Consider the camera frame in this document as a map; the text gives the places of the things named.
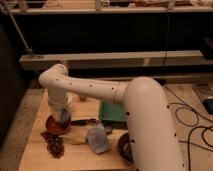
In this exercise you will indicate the dark round bowl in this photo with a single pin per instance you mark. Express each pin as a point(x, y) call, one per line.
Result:
point(124, 148)

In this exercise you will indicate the white lower shelf beam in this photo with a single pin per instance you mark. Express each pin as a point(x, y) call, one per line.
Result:
point(115, 60)

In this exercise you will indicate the green tray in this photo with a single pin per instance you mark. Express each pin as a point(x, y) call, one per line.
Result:
point(111, 112)

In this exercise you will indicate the wooden spoon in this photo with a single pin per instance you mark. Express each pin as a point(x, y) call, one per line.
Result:
point(73, 139)

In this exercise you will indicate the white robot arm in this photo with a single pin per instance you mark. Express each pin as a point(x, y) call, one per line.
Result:
point(151, 129)

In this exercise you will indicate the white upper shelf beam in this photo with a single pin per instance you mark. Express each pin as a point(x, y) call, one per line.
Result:
point(103, 6)

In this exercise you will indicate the grey metal diagonal rod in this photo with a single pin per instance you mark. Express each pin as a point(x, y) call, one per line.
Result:
point(28, 50)

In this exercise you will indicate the white shelf beam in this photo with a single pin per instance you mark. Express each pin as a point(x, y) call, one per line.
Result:
point(115, 60)
point(103, 6)

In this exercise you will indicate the blue-grey crumpled cloth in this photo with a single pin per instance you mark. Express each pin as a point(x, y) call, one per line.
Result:
point(97, 139)

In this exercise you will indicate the white cup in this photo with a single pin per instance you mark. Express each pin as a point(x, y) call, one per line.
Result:
point(69, 102)

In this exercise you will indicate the bunch of dark grapes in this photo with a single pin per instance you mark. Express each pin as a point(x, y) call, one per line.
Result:
point(54, 144)

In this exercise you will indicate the dark box on floor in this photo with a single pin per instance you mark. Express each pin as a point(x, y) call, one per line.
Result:
point(205, 95)

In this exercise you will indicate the red bowl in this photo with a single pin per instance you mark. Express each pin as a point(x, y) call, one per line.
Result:
point(57, 128)

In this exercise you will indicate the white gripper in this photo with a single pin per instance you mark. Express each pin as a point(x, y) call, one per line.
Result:
point(56, 108)

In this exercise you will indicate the blue-grey sponge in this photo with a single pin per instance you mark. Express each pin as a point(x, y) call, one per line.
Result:
point(64, 116)

